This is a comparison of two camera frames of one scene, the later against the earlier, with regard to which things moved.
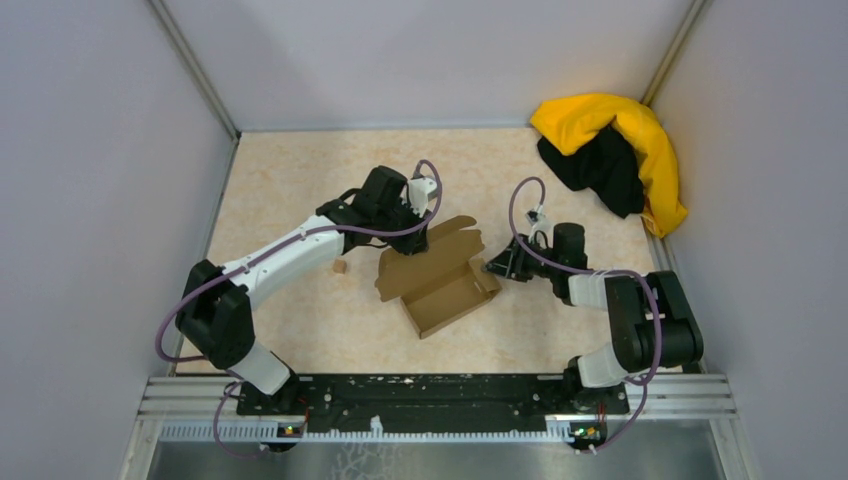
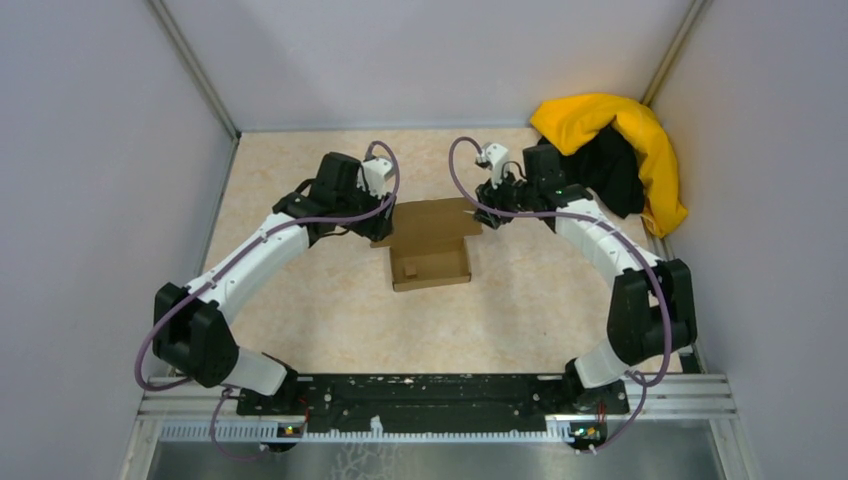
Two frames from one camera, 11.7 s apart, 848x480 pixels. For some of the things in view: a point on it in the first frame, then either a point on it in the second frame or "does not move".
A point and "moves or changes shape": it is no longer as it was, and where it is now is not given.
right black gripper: (510, 263) to (490, 196)
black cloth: (609, 166) does not move
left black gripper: (411, 244) to (376, 227)
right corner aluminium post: (672, 51) does not move
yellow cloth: (568, 122) does not move
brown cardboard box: (441, 282) moves or changes shape
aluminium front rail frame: (200, 409) does not move
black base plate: (433, 405) does not move
